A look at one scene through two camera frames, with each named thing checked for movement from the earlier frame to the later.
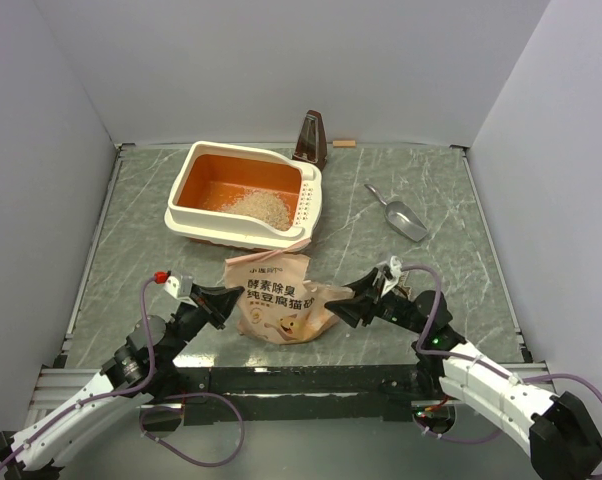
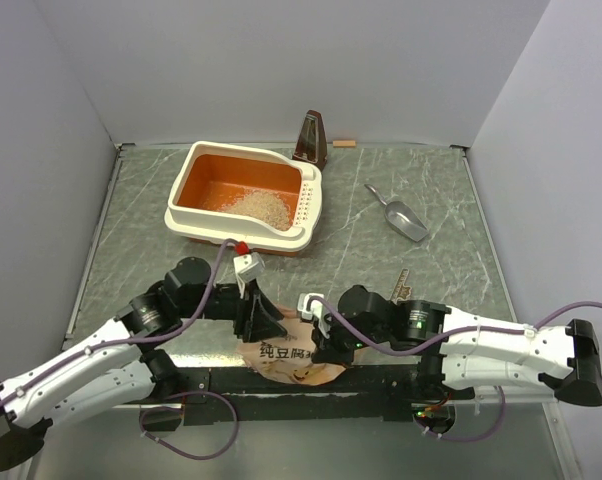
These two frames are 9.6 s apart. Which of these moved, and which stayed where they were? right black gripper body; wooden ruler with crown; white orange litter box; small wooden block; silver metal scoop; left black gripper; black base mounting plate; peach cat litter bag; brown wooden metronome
Moved: left black gripper; right black gripper body; peach cat litter bag
Stayed: white orange litter box; black base mounting plate; small wooden block; brown wooden metronome; silver metal scoop; wooden ruler with crown
